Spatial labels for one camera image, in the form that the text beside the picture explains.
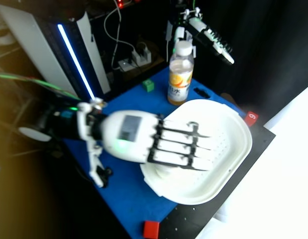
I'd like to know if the white power strip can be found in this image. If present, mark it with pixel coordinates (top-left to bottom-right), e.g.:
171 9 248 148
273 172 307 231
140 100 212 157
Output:
118 48 153 73

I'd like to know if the white plug adapter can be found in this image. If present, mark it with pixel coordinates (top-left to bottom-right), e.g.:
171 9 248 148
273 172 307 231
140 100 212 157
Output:
165 21 173 40

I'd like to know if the red block digit 9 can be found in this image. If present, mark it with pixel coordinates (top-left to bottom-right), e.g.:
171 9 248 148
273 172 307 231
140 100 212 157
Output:
243 111 259 127

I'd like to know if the white tower with blue light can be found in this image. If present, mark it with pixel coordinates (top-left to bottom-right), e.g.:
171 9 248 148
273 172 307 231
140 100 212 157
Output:
0 3 112 100

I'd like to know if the green block letter C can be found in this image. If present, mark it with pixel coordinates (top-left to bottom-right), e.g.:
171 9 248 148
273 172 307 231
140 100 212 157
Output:
142 79 154 92

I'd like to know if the small black flat object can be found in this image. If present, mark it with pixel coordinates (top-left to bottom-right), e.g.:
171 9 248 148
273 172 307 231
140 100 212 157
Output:
193 87 211 99

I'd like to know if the white power cable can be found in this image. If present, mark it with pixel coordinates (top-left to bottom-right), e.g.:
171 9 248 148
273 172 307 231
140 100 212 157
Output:
103 0 137 70

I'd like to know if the white plastic basket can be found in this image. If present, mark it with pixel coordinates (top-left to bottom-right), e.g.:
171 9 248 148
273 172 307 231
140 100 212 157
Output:
140 99 253 205

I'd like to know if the orange juice bottle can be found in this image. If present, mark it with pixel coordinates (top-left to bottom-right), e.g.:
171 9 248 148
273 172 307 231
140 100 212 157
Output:
167 41 194 107

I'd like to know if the red block letter B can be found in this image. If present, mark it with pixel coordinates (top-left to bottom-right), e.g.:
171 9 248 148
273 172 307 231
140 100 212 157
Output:
143 220 161 239

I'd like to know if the blue table cloth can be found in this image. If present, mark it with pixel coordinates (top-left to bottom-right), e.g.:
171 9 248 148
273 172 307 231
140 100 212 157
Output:
63 66 247 239

